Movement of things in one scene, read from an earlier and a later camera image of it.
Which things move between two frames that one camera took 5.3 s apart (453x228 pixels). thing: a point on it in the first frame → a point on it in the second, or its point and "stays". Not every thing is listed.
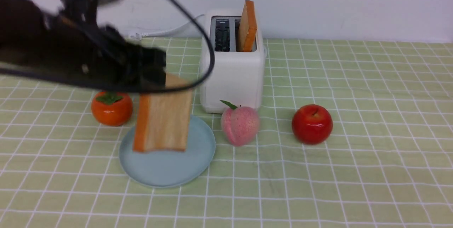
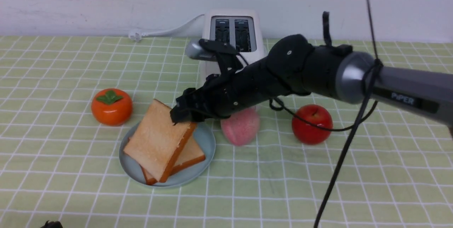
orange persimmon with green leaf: [112, 108] stays
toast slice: [162, 117] → [191, 153]
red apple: [312, 124] stays
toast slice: [248, 28] → [156, 141]
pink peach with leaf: [241, 124] stays
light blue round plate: [173, 168] stays
